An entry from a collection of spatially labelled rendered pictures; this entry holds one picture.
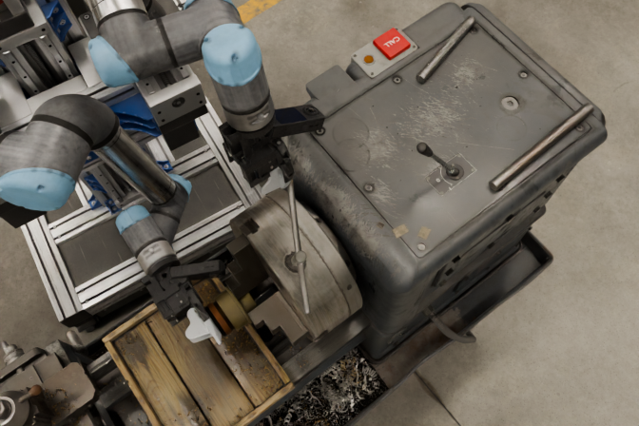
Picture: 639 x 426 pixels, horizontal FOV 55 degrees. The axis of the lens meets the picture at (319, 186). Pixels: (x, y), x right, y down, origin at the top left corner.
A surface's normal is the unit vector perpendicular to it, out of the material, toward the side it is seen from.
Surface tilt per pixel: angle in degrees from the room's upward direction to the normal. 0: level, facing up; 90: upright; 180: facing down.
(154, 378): 0
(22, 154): 5
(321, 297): 48
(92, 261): 0
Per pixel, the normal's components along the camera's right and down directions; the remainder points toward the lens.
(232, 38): -0.11, -0.55
